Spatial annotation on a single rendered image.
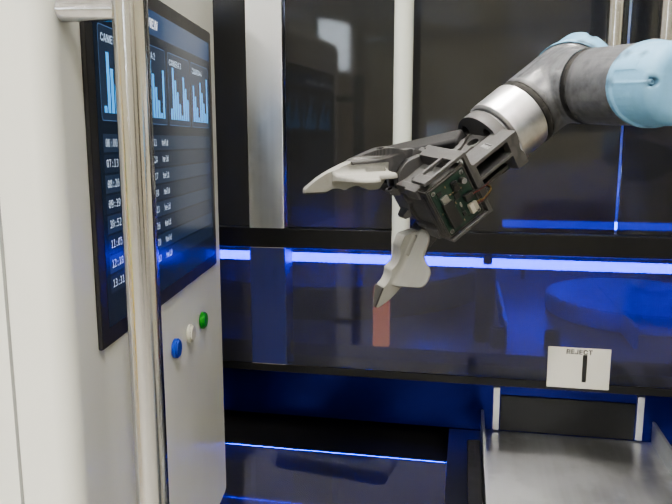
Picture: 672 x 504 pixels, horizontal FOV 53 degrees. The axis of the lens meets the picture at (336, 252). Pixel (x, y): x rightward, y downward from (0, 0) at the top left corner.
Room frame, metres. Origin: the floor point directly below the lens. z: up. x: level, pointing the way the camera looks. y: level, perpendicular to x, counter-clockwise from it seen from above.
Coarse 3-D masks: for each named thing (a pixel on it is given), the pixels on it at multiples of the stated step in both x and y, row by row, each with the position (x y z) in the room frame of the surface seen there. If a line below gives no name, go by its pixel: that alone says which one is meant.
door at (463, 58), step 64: (320, 0) 1.00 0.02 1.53; (384, 0) 0.98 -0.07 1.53; (448, 0) 0.97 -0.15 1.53; (512, 0) 0.95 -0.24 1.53; (576, 0) 0.94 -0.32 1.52; (320, 64) 1.00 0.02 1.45; (384, 64) 0.98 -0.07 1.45; (448, 64) 0.97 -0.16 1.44; (512, 64) 0.95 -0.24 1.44; (320, 128) 1.00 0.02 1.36; (384, 128) 0.98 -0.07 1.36; (448, 128) 0.97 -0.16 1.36; (576, 128) 0.94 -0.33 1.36; (384, 192) 0.98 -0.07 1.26; (512, 192) 0.95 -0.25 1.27; (576, 192) 0.93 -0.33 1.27
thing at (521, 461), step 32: (512, 448) 0.96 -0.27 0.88; (544, 448) 0.96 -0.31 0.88; (576, 448) 0.96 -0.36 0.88; (608, 448) 0.96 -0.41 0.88; (640, 448) 0.96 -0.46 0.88; (512, 480) 0.86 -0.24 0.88; (544, 480) 0.86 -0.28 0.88; (576, 480) 0.86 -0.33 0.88; (608, 480) 0.86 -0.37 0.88; (640, 480) 0.86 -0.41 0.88
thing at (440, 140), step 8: (432, 136) 0.73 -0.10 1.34; (440, 136) 0.72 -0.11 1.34; (448, 136) 0.71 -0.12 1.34; (456, 136) 0.70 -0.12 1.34; (464, 136) 0.72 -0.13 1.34; (400, 144) 0.75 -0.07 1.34; (408, 144) 0.74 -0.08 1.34; (416, 144) 0.73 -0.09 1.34; (424, 144) 0.72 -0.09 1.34; (432, 144) 0.71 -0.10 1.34; (440, 144) 0.71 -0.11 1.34; (448, 144) 0.70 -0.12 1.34; (456, 144) 0.70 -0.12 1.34; (384, 184) 0.77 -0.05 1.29
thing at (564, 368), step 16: (560, 352) 0.93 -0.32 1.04; (576, 352) 0.92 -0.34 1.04; (592, 352) 0.92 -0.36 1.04; (608, 352) 0.91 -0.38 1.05; (560, 368) 0.93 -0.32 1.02; (576, 368) 0.92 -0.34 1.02; (592, 368) 0.92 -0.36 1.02; (608, 368) 0.91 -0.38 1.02; (560, 384) 0.92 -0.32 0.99; (576, 384) 0.92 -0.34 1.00; (592, 384) 0.92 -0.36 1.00; (608, 384) 0.91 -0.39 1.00
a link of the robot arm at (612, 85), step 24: (600, 48) 0.67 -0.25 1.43; (624, 48) 0.64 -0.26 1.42; (648, 48) 0.61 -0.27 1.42; (576, 72) 0.67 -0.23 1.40; (600, 72) 0.64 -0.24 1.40; (624, 72) 0.62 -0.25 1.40; (648, 72) 0.59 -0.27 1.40; (576, 96) 0.67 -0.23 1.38; (600, 96) 0.64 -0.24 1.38; (624, 96) 0.61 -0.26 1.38; (648, 96) 0.59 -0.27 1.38; (576, 120) 0.69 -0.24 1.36; (600, 120) 0.66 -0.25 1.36; (624, 120) 0.63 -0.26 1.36; (648, 120) 0.61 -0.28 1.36
